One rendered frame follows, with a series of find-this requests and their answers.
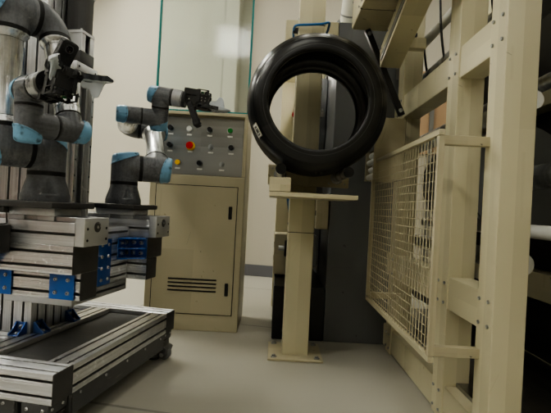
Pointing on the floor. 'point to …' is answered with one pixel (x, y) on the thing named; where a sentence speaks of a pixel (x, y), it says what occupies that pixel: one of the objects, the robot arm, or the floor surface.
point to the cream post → (301, 253)
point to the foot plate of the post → (293, 355)
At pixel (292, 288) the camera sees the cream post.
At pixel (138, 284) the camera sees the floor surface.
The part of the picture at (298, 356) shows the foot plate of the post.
